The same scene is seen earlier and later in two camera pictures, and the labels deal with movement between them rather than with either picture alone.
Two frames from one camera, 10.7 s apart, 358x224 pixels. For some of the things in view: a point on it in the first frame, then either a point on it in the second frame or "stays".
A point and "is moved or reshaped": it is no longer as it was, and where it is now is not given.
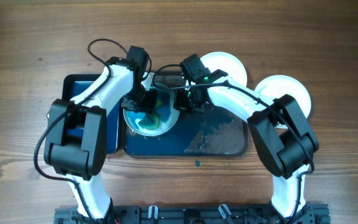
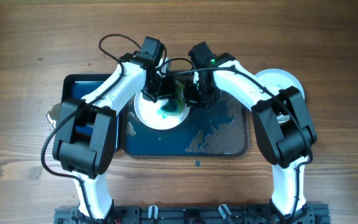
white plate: (168, 116) -> (281, 79)
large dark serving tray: (217, 131) stays
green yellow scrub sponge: (153, 119) -> (174, 106)
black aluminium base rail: (195, 214) stays
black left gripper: (151, 104) -> (170, 84)
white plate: (226, 63) is moved or reshaped
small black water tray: (73, 84) stays
